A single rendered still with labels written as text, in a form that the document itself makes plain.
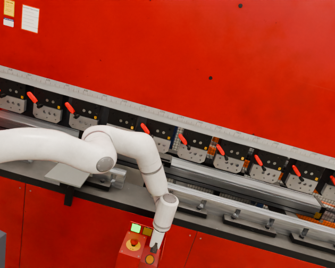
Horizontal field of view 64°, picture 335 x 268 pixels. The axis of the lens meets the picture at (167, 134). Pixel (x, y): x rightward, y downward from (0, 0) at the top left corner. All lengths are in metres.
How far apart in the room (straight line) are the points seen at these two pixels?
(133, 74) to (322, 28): 0.87
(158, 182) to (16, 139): 0.51
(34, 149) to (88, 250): 1.02
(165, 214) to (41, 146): 0.58
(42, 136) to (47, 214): 0.90
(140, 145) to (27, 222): 1.05
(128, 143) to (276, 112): 0.77
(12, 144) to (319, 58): 1.26
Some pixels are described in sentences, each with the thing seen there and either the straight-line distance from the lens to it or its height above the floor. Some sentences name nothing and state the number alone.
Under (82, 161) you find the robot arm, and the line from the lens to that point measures 0.87.
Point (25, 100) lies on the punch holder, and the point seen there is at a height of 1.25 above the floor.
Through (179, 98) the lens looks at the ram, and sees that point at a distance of 1.35.
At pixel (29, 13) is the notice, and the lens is 1.53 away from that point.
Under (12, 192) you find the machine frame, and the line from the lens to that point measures 1.76.
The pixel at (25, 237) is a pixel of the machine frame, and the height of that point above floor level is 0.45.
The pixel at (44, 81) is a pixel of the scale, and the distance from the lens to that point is 1.53.
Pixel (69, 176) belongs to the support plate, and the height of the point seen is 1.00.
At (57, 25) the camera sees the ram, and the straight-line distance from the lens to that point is 1.47.
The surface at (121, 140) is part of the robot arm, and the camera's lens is 0.97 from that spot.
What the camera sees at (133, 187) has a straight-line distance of 1.65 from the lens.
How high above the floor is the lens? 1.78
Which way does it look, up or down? 21 degrees down
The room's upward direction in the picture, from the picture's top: 15 degrees clockwise
